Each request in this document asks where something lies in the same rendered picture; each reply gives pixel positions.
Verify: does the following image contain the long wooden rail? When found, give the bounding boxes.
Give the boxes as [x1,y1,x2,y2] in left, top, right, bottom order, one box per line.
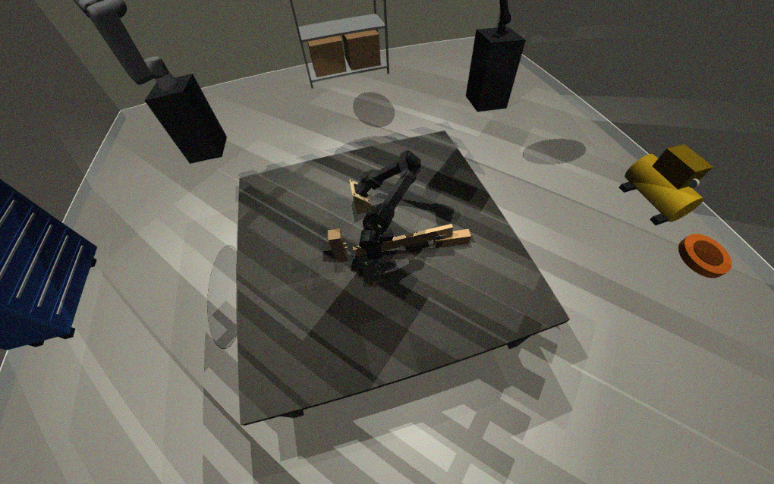
[353,224,452,257]

